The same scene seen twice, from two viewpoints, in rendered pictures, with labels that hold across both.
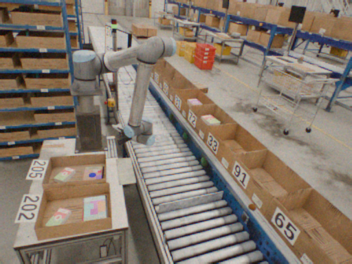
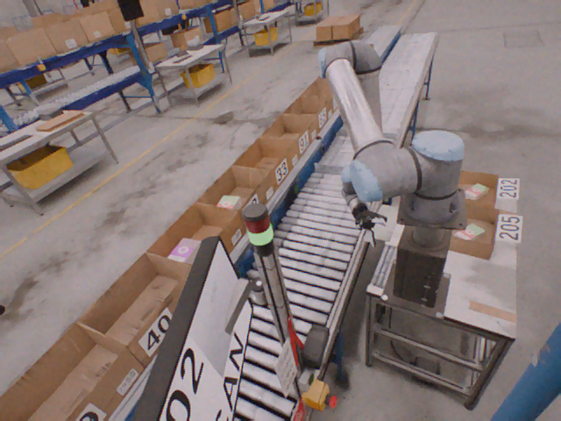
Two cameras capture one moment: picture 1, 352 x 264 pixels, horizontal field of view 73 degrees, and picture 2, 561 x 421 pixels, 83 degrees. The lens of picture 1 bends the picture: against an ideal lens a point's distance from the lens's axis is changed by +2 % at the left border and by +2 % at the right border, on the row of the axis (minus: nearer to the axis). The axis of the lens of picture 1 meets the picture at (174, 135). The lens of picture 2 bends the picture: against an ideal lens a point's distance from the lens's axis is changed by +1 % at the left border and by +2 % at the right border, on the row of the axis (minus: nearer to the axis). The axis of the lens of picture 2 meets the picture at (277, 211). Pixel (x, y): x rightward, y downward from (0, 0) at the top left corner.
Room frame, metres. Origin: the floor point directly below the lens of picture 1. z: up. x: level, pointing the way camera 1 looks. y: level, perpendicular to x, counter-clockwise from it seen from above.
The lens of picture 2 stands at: (2.60, 1.10, 2.04)
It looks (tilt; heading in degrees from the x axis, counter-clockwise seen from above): 39 degrees down; 237
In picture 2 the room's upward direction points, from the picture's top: 12 degrees counter-clockwise
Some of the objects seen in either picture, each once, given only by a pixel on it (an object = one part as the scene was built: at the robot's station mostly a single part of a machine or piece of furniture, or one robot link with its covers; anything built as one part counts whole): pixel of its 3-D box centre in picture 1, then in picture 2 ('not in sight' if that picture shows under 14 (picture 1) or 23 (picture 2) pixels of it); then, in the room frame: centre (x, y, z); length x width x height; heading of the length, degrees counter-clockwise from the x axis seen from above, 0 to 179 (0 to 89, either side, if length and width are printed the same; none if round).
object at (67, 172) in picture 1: (64, 175); (468, 234); (1.22, 0.72, 0.77); 0.13 x 0.07 x 0.04; 166
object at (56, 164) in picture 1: (78, 172); (451, 224); (1.23, 0.63, 0.80); 0.38 x 0.28 x 0.10; 108
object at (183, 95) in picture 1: (193, 104); (198, 241); (2.27, -0.16, 0.97); 0.39 x 0.29 x 0.17; 24
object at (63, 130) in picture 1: (58, 126); not in sight; (2.43, 1.42, 0.39); 0.40 x 0.30 x 0.10; 114
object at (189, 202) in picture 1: (192, 202); (345, 172); (1.11, -0.17, 0.76); 0.46 x 0.01 x 0.09; 114
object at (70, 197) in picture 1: (77, 208); (457, 189); (0.93, 0.51, 0.80); 0.38 x 0.28 x 0.10; 109
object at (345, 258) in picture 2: (159, 145); (308, 249); (1.80, 0.13, 0.72); 0.52 x 0.05 x 0.05; 114
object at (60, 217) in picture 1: (58, 219); (475, 192); (0.86, 0.59, 0.77); 0.13 x 0.07 x 0.04; 171
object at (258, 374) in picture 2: (141, 111); (246, 369); (2.45, 0.42, 0.72); 0.52 x 0.05 x 0.05; 114
